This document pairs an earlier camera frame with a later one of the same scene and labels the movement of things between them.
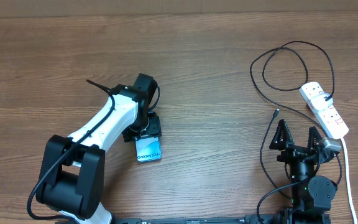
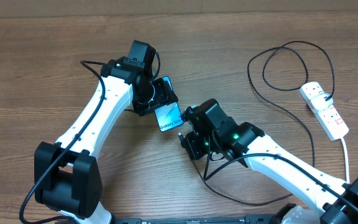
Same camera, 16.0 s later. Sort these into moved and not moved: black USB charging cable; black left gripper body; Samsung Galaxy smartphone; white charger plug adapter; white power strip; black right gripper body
Moved: black left gripper body; black USB charging cable; black right gripper body; Samsung Galaxy smartphone
Not moved: white charger plug adapter; white power strip
